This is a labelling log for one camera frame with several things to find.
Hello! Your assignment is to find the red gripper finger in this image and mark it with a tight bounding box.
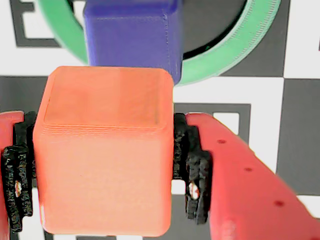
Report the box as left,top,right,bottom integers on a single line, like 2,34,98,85
173,112,320,240
0,110,37,240

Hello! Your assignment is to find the orange cube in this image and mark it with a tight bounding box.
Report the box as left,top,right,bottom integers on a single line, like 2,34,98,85
32,65,175,238

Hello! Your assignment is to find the blue cube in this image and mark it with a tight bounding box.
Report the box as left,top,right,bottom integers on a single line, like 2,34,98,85
83,0,185,86

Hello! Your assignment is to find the black white marker mat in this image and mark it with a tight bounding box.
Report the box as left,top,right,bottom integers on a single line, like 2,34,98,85
0,0,320,240

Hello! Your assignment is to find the green flat ring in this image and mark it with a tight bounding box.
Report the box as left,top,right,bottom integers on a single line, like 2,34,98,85
37,0,282,87

